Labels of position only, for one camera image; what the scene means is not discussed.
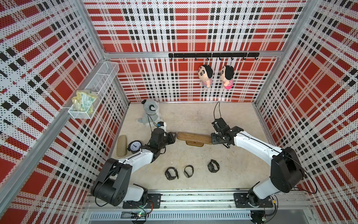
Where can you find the beige glasses case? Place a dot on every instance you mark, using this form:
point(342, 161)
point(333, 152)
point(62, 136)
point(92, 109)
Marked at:
point(121, 148)

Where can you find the hanging doll pink shirt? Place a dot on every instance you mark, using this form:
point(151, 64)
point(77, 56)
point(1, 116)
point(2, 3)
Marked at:
point(227, 74)

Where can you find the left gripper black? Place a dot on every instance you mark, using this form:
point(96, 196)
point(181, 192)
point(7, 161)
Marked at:
point(172, 139)

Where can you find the chunky black watch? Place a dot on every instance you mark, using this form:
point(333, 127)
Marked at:
point(213, 166)
point(171, 173)

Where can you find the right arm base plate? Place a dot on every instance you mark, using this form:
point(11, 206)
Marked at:
point(246, 200)

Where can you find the hanging doll striped shirt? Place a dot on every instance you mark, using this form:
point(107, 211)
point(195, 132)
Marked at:
point(205, 74)

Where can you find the aluminium mounting rail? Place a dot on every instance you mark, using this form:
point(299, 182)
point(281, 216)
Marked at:
point(223, 199)

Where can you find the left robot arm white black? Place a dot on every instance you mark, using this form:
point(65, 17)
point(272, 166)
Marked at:
point(113, 182)

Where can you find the wooden watch stand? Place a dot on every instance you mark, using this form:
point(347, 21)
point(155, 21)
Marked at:
point(195, 140)

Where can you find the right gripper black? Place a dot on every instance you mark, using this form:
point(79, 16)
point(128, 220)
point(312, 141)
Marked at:
point(214, 140)

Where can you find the white wire basket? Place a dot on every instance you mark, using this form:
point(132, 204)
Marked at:
point(99, 82)

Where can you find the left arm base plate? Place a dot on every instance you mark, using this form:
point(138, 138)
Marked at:
point(149, 201)

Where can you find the yellow green snack packets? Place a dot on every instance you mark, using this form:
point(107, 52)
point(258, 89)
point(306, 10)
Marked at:
point(84, 101)

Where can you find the grey white plush dog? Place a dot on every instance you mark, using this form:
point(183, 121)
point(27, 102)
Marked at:
point(151, 112)

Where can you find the black round alarm clock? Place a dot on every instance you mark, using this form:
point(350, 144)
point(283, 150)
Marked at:
point(134, 146)

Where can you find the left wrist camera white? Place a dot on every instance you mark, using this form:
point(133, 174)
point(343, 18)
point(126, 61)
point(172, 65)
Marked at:
point(162, 125)

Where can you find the black hook rail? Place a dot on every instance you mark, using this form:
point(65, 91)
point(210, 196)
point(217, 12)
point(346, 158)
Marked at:
point(243, 55)

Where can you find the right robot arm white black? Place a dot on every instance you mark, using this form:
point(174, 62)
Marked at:
point(285, 169)

